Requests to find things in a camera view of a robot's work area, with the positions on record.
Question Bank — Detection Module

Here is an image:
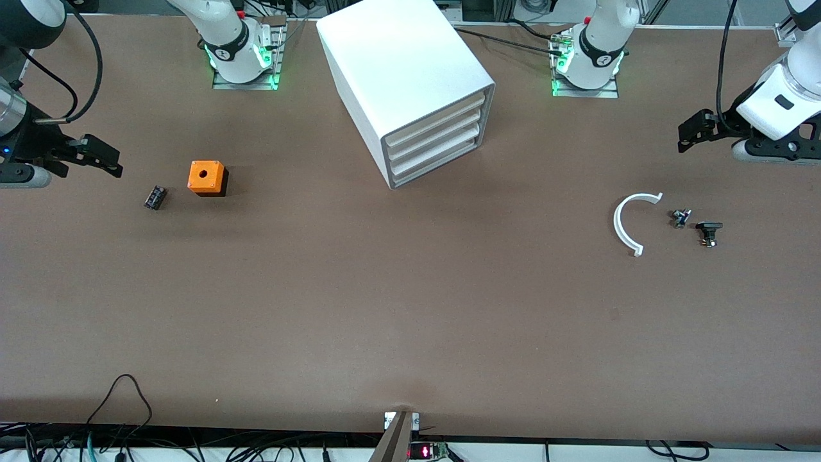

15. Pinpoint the white drawer holding yellow button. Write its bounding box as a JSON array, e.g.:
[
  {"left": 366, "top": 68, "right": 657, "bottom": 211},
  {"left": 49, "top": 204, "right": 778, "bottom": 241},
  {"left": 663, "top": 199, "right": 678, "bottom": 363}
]
[{"left": 384, "top": 91, "right": 486, "bottom": 148}]

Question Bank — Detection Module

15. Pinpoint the white drawer holding red button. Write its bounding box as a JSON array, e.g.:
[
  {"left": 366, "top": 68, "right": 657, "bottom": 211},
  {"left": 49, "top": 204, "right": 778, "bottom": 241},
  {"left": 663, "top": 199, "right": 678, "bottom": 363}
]
[{"left": 386, "top": 108, "right": 483, "bottom": 161}]

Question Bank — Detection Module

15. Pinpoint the white drawer holding green button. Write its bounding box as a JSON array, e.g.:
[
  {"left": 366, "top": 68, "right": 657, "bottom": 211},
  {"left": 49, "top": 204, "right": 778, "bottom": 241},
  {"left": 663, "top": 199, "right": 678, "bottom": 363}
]
[{"left": 389, "top": 123, "right": 482, "bottom": 175}]

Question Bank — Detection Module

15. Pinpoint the white drawer cabinet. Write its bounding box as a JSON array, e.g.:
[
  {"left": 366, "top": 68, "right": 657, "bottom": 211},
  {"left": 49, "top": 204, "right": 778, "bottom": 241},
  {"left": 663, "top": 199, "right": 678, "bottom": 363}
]
[{"left": 316, "top": 0, "right": 496, "bottom": 190}]

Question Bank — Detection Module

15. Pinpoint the white curved plastic arc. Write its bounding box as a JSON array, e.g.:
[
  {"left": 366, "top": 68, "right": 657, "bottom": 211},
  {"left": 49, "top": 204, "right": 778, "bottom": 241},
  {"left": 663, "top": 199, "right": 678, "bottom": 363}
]
[{"left": 613, "top": 192, "right": 664, "bottom": 257}]

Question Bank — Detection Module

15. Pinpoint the circuit board with red light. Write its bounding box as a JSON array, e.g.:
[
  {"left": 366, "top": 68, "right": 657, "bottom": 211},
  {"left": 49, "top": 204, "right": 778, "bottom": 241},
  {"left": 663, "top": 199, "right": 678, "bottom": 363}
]
[{"left": 407, "top": 441, "right": 450, "bottom": 460}]

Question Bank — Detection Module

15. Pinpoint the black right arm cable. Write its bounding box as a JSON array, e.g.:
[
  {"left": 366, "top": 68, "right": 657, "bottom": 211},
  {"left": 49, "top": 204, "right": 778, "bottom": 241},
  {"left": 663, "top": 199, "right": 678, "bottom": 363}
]
[{"left": 19, "top": 0, "right": 103, "bottom": 124}]

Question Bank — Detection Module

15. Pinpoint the orange button enclosure box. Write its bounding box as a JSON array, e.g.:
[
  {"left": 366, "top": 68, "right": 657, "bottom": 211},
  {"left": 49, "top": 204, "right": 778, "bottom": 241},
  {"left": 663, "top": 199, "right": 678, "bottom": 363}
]
[{"left": 187, "top": 160, "right": 229, "bottom": 197}]

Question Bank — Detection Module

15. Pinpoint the aluminium frame profile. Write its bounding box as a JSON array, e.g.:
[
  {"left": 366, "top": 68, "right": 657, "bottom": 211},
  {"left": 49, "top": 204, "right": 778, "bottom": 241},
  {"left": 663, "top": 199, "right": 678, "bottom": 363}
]
[{"left": 773, "top": 0, "right": 821, "bottom": 47}]

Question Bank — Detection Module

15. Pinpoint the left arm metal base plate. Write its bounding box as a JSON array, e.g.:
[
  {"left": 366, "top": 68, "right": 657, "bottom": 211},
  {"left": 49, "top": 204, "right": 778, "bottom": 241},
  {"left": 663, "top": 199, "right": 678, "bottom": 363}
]
[{"left": 550, "top": 29, "right": 620, "bottom": 99}]

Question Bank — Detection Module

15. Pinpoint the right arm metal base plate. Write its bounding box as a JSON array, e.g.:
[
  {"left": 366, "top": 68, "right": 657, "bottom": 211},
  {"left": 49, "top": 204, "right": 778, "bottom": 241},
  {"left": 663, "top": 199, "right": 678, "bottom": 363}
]
[{"left": 212, "top": 16, "right": 286, "bottom": 90}]

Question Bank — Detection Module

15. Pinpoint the black looped table cable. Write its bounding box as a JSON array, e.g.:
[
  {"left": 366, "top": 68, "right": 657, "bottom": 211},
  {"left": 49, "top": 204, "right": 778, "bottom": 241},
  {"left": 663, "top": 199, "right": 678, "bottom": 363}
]
[{"left": 85, "top": 374, "right": 153, "bottom": 443}]

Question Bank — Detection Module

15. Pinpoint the black cable behind cabinet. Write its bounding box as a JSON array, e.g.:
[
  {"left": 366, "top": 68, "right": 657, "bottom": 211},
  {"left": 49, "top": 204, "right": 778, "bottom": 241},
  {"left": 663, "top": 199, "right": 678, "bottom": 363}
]
[{"left": 454, "top": 26, "right": 568, "bottom": 57}]

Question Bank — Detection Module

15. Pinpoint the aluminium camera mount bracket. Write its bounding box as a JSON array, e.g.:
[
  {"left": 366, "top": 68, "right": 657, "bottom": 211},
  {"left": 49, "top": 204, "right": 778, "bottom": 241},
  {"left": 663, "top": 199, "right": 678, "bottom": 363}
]
[{"left": 369, "top": 411, "right": 421, "bottom": 462}]

